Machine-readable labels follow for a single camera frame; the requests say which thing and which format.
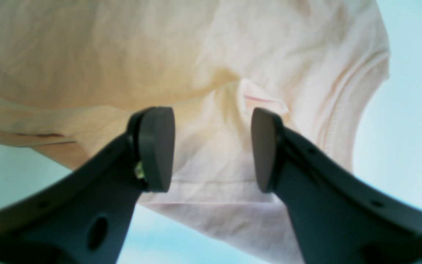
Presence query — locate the peach pink T-shirt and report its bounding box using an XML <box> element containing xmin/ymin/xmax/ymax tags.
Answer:
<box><xmin>0</xmin><ymin>0</ymin><xmax>389</xmax><ymax>264</ymax></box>

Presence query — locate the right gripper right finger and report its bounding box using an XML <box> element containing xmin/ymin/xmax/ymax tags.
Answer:
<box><xmin>251</xmin><ymin>107</ymin><xmax>422</xmax><ymax>264</ymax></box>

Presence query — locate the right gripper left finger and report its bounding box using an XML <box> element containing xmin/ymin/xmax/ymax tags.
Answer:
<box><xmin>0</xmin><ymin>107</ymin><xmax>175</xmax><ymax>264</ymax></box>

